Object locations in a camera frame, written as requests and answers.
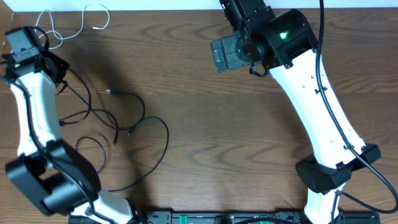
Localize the white usb cable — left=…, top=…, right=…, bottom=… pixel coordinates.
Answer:
left=34, top=2, right=111, bottom=50

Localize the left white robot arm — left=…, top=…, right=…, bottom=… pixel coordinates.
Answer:
left=4, top=50, right=143, bottom=223

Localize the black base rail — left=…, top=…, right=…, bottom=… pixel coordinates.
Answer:
left=68, top=208, right=382, bottom=224

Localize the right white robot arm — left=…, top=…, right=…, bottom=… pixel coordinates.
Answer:
left=211, top=1, right=381, bottom=223

